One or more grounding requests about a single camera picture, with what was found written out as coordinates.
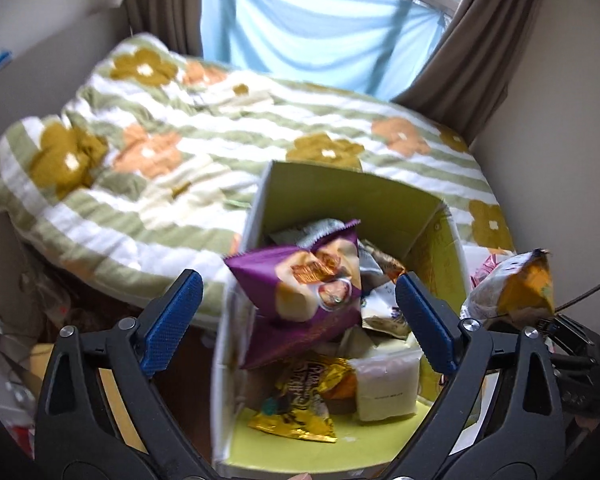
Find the dark brown snack packet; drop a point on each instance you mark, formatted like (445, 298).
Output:
(385, 262)

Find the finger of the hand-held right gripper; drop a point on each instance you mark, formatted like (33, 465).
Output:
(572, 335)

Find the small blue object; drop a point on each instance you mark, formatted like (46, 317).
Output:
(0, 58)

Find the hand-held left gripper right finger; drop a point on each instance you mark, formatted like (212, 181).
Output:
(425, 325)

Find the yellow-green cardboard box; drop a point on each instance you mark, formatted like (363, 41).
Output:
(340, 195)

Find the grey headboard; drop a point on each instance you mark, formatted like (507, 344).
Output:
(55, 40)

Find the brown curtain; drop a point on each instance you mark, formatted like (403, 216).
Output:
(475, 50)
(165, 5)

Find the floral striped quilt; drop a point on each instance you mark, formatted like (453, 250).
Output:
(180, 125)

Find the grey white snack packet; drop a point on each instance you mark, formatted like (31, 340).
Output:
(380, 312)

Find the yellow black snack packet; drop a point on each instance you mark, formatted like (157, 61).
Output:
(295, 400)

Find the purple snack packet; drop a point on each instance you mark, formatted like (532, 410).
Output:
(300, 280)
(300, 342)

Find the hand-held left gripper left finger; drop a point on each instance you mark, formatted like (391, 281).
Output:
(172, 325)

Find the orange gold snack packet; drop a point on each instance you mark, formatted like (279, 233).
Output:
(525, 290)

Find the pink snack packet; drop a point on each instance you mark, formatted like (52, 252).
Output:
(485, 267)

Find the light blue cloth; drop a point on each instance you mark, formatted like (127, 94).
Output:
(310, 25)

